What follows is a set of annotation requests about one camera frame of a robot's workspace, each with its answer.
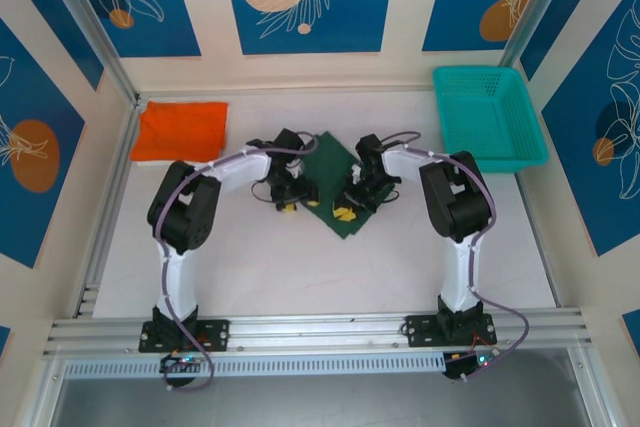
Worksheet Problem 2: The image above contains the aluminium frame post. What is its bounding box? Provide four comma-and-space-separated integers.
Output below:
37, 0, 140, 107
487, 0, 586, 99

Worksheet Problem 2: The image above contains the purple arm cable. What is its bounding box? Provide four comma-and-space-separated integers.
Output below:
152, 132, 322, 392
377, 130, 531, 384

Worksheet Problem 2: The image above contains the teal plastic basket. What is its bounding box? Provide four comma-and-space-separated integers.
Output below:
432, 65, 549, 174

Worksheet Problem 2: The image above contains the aluminium table side rail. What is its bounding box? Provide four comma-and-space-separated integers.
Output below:
487, 90, 564, 309
73, 96, 147, 319

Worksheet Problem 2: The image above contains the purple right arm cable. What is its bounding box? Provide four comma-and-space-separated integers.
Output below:
377, 130, 531, 384

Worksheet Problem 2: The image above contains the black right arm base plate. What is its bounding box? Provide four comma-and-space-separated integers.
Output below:
404, 314, 499, 348

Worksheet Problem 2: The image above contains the dark green t-shirt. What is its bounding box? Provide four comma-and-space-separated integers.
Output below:
299, 130, 374, 242

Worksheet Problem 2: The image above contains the grey slotted cable duct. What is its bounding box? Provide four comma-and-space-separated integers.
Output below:
64, 352, 447, 379

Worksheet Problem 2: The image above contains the grey metal plate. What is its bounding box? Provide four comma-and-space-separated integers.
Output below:
49, 376, 594, 427

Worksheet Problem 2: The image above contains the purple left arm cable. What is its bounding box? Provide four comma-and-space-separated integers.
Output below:
152, 132, 322, 392

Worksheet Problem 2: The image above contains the aluminium mounting rail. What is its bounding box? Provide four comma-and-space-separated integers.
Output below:
42, 309, 586, 359

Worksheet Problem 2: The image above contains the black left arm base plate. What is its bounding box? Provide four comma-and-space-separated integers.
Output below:
138, 317, 231, 353

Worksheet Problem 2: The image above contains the folded orange t-shirt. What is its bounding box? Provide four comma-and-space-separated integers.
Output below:
130, 100, 230, 164

